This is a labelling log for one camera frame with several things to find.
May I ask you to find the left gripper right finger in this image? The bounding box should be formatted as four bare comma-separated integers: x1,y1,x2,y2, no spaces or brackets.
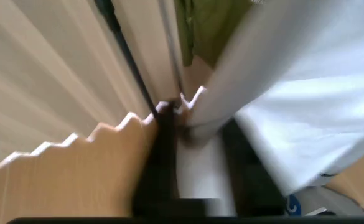
220,118,287,217

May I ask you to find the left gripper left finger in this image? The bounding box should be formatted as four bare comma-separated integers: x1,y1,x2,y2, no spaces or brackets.
131,101,181,218

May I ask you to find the pale grey garment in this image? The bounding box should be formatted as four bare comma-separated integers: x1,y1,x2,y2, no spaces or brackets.
175,0,364,217

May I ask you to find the green printed shirt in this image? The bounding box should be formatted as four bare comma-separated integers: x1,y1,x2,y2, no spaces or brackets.
172,0,254,68

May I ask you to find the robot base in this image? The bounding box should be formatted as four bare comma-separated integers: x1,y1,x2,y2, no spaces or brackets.
286,185,364,217

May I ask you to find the black clothes rack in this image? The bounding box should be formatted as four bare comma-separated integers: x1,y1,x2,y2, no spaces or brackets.
93,0,182,124

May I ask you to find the beige curtain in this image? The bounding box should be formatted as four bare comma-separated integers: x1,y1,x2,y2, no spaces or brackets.
0,0,215,174

